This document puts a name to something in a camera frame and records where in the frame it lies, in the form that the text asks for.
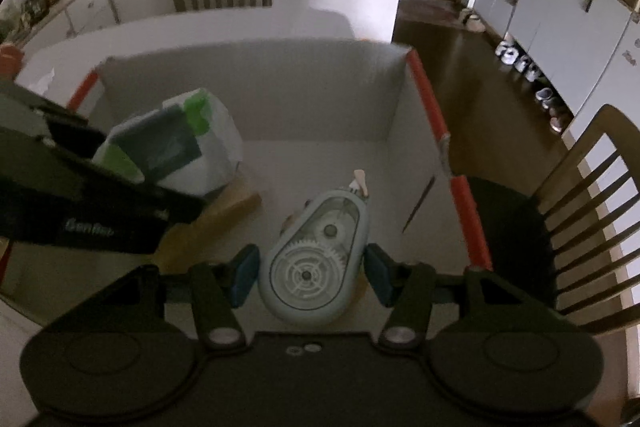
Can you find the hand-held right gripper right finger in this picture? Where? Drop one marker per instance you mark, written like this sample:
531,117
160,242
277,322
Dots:
381,278

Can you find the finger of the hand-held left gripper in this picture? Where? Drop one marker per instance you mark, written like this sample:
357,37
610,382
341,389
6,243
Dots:
65,129

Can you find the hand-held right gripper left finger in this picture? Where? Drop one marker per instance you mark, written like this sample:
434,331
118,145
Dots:
244,276

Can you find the light blue correction tape dispenser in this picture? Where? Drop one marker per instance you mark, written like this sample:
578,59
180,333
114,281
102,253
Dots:
315,264

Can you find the white green tissue pack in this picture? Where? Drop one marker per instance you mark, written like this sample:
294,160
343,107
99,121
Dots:
195,147

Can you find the white cardboard box red edges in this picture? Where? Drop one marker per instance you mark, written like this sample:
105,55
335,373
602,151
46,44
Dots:
320,107

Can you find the white paper sheet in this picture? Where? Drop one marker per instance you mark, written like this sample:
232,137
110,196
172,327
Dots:
44,79

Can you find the yellow plush toy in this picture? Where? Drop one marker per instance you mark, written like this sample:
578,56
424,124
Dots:
215,222

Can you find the small white pink figure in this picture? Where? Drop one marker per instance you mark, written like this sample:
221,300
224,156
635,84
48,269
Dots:
360,182

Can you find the low white drawer cabinet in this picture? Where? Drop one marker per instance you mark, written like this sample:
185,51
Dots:
85,9

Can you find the wooden chair with black cushion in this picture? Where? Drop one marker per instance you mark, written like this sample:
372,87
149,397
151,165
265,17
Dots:
575,227

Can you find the row of shoes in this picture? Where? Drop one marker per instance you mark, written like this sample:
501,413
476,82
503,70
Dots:
530,69

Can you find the pair of light slippers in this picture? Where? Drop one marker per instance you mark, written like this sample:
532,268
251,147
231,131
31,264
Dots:
472,21

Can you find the door mat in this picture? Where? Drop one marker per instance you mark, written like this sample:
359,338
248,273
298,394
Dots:
430,9

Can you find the white tall cabinets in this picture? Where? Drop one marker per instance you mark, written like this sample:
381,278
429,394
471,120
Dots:
570,17

